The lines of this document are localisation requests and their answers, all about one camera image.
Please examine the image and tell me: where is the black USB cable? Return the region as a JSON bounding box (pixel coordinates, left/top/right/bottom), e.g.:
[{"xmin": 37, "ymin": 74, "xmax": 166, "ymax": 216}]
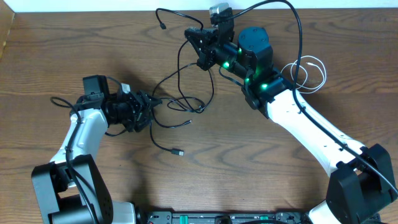
[{"xmin": 149, "ymin": 7, "xmax": 216, "ymax": 157}]

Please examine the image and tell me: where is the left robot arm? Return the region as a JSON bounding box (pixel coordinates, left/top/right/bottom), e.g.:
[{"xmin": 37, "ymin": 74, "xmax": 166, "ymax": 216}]
[{"xmin": 31, "ymin": 75, "xmax": 161, "ymax": 223}]

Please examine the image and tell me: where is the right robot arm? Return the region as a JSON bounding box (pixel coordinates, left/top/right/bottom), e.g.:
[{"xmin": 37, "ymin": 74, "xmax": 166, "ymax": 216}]
[{"xmin": 185, "ymin": 22, "xmax": 397, "ymax": 223}]

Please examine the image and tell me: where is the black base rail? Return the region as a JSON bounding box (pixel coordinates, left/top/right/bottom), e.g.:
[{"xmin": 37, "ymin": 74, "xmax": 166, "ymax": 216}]
[{"xmin": 136, "ymin": 211, "xmax": 312, "ymax": 224}]

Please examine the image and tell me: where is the left camera black cable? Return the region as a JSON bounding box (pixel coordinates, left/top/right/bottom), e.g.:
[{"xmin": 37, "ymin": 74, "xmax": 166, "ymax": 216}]
[{"xmin": 49, "ymin": 96, "xmax": 100, "ymax": 224}]

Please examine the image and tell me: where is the white USB cable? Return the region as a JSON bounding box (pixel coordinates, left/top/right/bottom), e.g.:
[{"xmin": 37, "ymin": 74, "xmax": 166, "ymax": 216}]
[{"xmin": 280, "ymin": 55, "xmax": 327, "ymax": 95}]

